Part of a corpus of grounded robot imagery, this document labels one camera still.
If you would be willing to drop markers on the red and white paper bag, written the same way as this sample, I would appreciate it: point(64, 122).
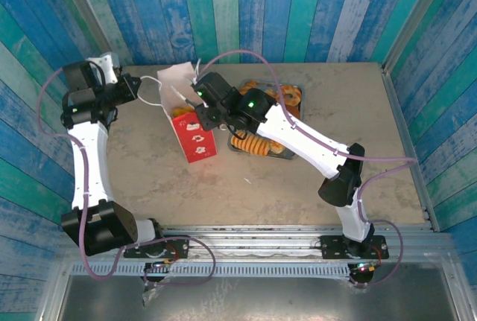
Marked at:
point(195, 142)

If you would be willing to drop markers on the yellow and orange bread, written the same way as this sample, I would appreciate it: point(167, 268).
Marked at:
point(180, 111)

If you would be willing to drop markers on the large golden croissant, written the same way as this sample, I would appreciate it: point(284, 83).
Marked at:
point(249, 86)

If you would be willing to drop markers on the small golden croissant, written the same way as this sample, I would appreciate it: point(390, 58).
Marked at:
point(271, 93)

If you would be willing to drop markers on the long ridged caterpillar bread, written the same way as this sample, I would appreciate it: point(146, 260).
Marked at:
point(253, 146)

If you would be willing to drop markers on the round brown bun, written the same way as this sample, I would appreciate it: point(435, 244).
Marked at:
point(295, 112)

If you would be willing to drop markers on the pale twisted pastry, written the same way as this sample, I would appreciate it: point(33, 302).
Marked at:
point(276, 147)

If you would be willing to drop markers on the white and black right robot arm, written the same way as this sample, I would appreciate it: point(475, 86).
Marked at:
point(305, 142)

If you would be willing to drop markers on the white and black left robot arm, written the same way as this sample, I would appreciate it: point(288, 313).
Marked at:
point(89, 164)

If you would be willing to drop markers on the grey metal baking tray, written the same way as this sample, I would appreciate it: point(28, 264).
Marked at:
point(287, 155)

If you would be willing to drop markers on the small circuit board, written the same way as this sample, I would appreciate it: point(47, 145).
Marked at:
point(160, 263)
point(365, 267)

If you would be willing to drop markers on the aluminium frame post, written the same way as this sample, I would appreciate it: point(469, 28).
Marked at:
point(416, 12)
point(85, 12)

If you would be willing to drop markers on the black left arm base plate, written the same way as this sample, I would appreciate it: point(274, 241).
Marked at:
point(179, 244)

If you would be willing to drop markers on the aluminium mounting rail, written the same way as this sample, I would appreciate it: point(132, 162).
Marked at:
point(261, 241)

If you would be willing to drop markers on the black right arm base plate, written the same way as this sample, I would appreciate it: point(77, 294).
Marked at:
point(329, 248)

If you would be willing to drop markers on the aluminium table edge rail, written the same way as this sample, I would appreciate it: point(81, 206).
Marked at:
point(410, 149)

